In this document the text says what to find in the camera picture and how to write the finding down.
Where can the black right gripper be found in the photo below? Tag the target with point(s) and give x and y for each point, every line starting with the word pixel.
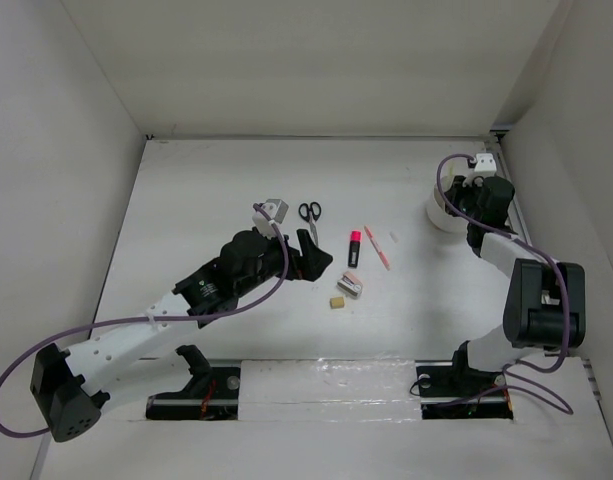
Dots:
pixel 454 192

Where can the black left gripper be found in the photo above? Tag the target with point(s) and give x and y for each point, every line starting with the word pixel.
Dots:
pixel 308 264

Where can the thin pink highlighter pen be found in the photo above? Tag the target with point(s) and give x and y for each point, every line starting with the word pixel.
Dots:
pixel 379 251

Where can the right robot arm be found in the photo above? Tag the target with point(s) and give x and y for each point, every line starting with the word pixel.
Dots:
pixel 544 312

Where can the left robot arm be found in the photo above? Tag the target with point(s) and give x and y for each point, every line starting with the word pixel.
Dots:
pixel 74 386

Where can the white round compartment container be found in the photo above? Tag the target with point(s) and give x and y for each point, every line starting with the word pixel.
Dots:
pixel 435 210

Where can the pink eraser in sleeve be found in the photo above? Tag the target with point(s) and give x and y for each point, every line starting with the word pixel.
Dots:
pixel 350 285

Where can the small tan eraser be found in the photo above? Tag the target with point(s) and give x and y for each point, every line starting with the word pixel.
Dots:
pixel 337 303

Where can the pink black thick highlighter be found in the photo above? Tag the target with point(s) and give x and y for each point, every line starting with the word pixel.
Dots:
pixel 354 249

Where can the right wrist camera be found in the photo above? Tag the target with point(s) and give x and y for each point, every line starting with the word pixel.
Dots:
pixel 485 165

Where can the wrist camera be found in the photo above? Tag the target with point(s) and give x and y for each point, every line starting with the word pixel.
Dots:
pixel 276 209
pixel 485 165

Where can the black handled scissors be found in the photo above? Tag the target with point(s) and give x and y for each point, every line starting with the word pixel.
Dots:
pixel 310 212

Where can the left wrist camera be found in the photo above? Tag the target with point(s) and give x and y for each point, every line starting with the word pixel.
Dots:
pixel 276 209

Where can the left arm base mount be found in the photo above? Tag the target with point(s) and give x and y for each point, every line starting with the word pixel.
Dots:
pixel 210 394

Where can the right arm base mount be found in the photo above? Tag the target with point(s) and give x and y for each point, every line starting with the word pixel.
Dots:
pixel 446 389

